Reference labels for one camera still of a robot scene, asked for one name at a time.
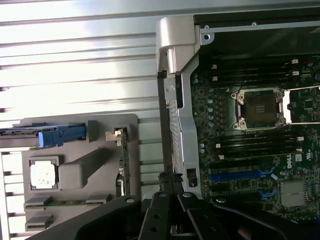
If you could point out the silver CPU chip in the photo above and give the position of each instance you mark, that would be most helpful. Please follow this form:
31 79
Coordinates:
42 173

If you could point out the silver chipset heatsink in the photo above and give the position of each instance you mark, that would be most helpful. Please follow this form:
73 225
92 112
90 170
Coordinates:
293 193

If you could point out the grey parts rack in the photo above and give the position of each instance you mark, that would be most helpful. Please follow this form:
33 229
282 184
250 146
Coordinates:
100 160

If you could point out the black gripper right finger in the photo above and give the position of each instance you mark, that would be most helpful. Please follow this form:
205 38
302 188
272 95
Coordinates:
205 222

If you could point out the green motherboard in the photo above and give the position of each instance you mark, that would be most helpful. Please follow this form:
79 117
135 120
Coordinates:
307 105

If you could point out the blue disk caddy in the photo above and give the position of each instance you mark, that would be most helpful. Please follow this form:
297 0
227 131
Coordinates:
62 135

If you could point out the silver socket cover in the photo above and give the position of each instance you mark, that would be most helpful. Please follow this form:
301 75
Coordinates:
287 107

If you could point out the open black PC case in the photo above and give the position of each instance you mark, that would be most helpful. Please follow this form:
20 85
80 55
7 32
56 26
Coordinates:
185 112

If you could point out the CPU socket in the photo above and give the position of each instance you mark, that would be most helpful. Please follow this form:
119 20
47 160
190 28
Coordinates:
260 108

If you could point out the green RAM stick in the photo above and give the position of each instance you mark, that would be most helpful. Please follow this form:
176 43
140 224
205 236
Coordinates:
67 203

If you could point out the silver hard disk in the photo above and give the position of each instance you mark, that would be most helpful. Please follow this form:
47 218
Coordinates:
17 141

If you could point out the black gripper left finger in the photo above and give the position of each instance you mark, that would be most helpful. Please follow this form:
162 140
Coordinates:
152 220

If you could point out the blue expansion slot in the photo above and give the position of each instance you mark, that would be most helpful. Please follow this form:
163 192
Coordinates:
235 177

